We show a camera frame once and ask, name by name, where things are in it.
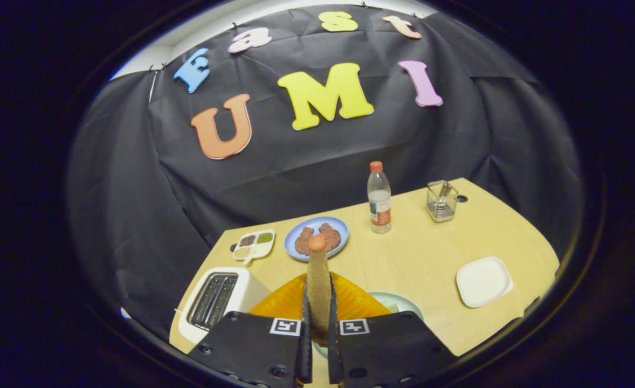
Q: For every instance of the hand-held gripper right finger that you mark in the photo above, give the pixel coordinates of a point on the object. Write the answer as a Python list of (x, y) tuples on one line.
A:
[(387, 350)]

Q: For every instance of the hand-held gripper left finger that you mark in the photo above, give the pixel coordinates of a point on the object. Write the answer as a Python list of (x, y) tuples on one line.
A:
[(258, 350)]

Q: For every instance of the brown bread slice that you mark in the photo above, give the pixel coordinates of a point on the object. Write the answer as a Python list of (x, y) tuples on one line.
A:
[(318, 296)]

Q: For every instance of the pale green round plate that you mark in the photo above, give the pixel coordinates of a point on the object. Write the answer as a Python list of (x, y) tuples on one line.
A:
[(398, 304)]

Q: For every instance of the white toaster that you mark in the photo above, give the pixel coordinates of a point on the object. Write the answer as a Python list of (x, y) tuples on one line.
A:
[(245, 283)]

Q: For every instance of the white divided seasoning tray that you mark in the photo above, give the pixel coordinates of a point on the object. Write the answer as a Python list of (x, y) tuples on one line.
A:
[(253, 251)]

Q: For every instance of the brown meat patty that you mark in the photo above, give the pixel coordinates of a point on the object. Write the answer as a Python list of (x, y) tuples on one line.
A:
[(302, 242), (332, 237)]

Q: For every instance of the white square plate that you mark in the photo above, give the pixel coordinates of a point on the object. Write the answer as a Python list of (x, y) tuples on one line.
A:
[(483, 281)]

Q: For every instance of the red tomato slice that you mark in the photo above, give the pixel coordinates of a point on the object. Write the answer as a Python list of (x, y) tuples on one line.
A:
[(317, 242)]

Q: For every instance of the blue round plate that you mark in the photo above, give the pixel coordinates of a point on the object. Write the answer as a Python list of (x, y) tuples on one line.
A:
[(340, 224)]

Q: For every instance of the clear water bottle red cap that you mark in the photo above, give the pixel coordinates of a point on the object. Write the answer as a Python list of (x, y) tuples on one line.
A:
[(379, 210)]

